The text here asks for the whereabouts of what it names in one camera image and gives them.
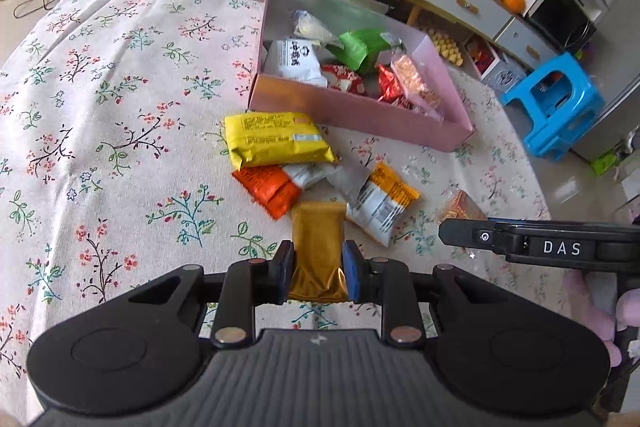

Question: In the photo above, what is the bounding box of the gold snack bar pack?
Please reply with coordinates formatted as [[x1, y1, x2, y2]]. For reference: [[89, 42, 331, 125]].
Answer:
[[288, 202, 348, 303]]

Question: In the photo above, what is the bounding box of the brown cracker pack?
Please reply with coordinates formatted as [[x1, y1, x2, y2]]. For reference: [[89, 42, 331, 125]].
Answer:
[[437, 188, 487, 222]]

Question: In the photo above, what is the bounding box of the yellow snack bag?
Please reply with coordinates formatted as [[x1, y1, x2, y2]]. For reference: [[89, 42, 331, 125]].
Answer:
[[224, 112, 337, 170]]

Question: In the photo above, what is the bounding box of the blue plastic stool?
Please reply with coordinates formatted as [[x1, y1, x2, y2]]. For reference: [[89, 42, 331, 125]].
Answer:
[[500, 53, 604, 160]]

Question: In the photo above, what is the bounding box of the pink cardboard box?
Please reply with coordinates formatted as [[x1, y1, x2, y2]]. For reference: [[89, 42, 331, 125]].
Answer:
[[248, 0, 473, 152]]

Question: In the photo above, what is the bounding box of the pink rice cracker pack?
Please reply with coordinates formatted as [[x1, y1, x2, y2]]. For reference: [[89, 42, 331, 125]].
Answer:
[[390, 51, 444, 122]]

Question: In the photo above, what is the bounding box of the red white snack pack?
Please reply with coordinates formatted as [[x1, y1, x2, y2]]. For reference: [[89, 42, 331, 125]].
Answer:
[[321, 64, 367, 95]]

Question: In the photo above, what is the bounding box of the green snack bag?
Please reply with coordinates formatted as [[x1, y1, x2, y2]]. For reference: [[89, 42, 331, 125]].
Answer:
[[326, 28, 404, 74]]

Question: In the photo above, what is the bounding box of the white black-print snack bag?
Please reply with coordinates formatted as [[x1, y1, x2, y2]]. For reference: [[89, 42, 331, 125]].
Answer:
[[262, 39, 329, 88]]

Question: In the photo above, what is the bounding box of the black microwave oven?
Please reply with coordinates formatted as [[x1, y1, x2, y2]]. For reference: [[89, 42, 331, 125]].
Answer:
[[524, 0, 597, 54]]

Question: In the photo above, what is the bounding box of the yellow egg tray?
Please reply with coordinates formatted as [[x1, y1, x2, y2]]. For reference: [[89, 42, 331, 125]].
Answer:
[[416, 12, 464, 67]]

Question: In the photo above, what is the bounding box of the white clear snack pack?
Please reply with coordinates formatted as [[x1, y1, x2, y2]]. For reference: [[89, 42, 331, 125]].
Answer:
[[291, 10, 344, 49]]

